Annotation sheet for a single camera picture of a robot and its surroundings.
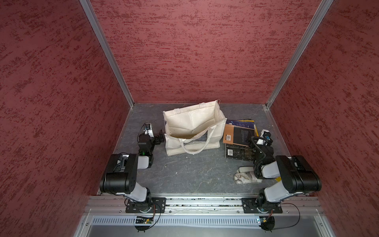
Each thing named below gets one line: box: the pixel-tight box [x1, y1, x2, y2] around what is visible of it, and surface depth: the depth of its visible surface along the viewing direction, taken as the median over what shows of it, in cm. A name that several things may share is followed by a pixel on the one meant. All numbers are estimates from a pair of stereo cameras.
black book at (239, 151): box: [225, 143, 255, 161], surface depth 89 cm
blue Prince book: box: [226, 119, 256, 130], surface depth 105 cm
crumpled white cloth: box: [233, 166, 263, 185], surface depth 83 cm
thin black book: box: [222, 123, 256, 147], surface depth 96 cm
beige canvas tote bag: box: [162, 100, 228, 157], surface depth 87 cm
